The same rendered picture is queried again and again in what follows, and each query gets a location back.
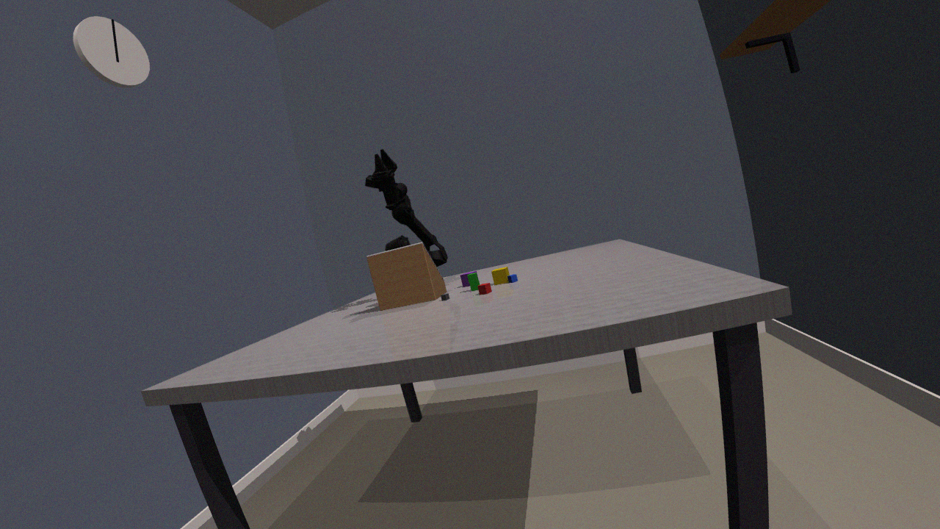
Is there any purple cube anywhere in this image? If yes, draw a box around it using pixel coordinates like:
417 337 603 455
460 271 477 287

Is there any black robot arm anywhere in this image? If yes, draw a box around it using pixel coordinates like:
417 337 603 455
365 175 448 267

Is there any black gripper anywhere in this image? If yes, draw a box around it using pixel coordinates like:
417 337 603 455
371 149 397 193

